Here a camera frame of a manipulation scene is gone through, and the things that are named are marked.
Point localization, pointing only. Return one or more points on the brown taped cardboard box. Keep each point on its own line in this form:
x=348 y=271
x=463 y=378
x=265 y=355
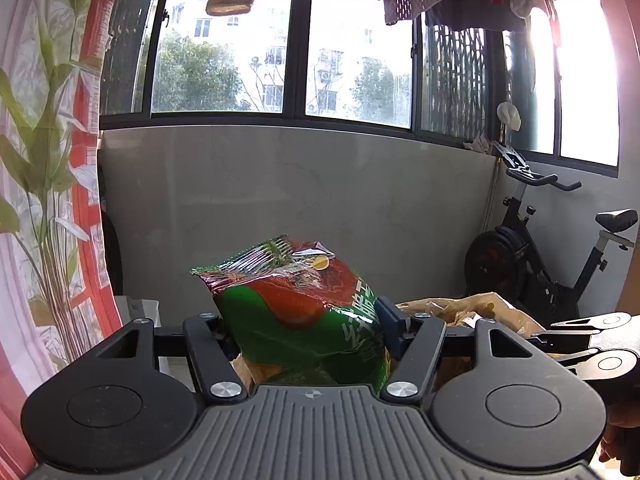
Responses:
x=480 y=307

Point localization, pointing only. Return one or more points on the printed red curtain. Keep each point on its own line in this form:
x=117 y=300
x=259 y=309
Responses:
x=45 y=160

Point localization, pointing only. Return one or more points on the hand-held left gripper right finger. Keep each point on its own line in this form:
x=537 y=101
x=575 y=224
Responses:
x=392 y=327

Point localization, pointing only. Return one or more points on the black framed window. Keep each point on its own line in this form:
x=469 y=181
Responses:
x=225 y=60

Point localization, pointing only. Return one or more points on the red and green snack packet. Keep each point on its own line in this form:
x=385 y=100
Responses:
x=300 y=320

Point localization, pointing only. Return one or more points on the person's right hand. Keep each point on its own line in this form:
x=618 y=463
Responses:
x=625 y=415

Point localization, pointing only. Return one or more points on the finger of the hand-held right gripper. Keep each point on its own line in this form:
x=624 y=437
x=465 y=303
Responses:
x=570 y=340
x=590 y=367

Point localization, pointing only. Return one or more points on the white paper bag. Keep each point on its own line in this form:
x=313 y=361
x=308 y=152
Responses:
x=142 y=310

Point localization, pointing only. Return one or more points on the black exercise bike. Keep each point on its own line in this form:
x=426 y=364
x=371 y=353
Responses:
x=530 y=270

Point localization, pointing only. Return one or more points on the beige cloth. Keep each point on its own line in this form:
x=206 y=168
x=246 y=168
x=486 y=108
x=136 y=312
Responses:
x=479 y=145

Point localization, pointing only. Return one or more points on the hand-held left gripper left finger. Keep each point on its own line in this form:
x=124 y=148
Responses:
x=210 y=345

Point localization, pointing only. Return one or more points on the white cloth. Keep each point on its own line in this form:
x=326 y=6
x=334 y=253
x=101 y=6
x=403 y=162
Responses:
x=509 y=115

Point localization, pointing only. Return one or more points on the dark hanging garment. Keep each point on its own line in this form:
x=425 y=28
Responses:
x=475 y=17

